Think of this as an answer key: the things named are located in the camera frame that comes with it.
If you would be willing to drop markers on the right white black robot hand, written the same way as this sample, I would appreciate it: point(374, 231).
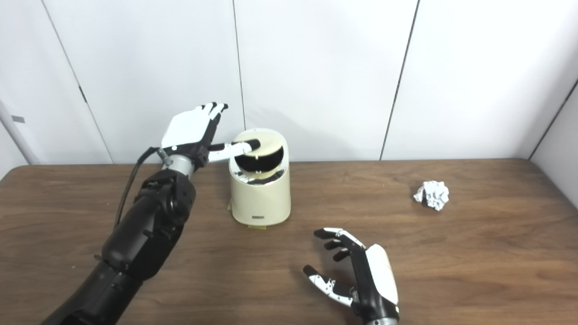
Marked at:
point(375, 284)

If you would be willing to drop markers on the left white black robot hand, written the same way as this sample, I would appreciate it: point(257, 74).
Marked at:
point(187, 128)

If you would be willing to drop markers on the round cream bin lid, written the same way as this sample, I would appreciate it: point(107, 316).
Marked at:
point(272, 141)

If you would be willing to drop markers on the cream-colored desktop trash bin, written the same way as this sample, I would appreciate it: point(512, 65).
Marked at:
point(259, 201)

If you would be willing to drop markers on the white paper ball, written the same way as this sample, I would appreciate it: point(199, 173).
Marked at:
point(432, 195)

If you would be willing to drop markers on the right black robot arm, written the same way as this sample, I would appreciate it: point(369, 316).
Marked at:
point(383, 322)

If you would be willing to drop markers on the yellow tape under bin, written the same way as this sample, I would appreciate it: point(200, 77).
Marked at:
point(258, 227)

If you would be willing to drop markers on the white slanted pole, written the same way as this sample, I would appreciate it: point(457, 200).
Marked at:
point(18, 133)

